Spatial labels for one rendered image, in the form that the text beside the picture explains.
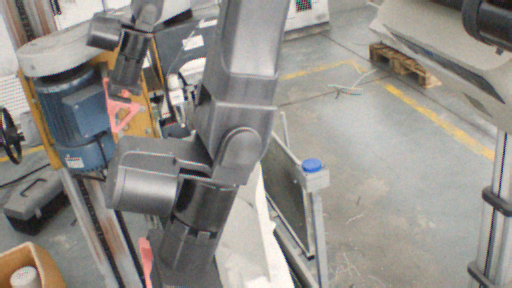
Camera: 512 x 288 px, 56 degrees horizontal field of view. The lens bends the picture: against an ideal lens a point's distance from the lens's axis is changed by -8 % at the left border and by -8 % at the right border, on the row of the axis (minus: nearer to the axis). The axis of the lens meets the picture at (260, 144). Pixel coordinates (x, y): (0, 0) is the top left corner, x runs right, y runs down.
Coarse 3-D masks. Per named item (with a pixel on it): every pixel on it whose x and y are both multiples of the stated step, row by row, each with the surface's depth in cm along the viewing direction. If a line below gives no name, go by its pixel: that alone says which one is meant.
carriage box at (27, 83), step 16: (96, 64) 134; (112, 64) 136; (32, 80) 130; (144, 80) 140; (32, 96) 131; (128, 96) 141; (144, 96) 142; (32, 112) 133; (144, 112) 145; (48, 128) 137; (128, 128) 145; (144, 128) 147; (48, 144) 138
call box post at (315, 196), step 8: (312, 192) 162; (320, 192) 163; (312, 200) 164; (320, 200) 165; (312, 208) 166; (320, 208) 166; (312, 216) 169; (320, 216) 168; (320, 224) 169; (320, 232) 171; (320, 240) 172; (320, 248) 174; (320, 256) 176; (320, 264) 177; (320, 272) 179; (320, 280) 182
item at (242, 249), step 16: (256, 176) 136; (240, 192) 148; (256, 192) 116; (240, 208) 116; (256, 208) 145; (240, 224) 120; (256, 224) 111; (272, 224) 137; (224, 240) 131; (240, 240) 123; (256, 240) 116; (272, 240) 132; (224, 256) 136; (240, 256) 127; (256, 256) 120; (272, 256) 128; (224, 272) 138; (240, 272) 127; (256, 272) 122; (272, 272) 121; (288, 272) 130
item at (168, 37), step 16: (192, 0) 162; (208, 0) 158; (192, 16) 143; (208, 16) 140; (160, 32) 136; (176, 32) 137; (208, 32) 140; (160, 48) 138; (176, 48) 139; (192, 48) 141; (208, 48) 142; (160, 64) 140; (176, 64) 141
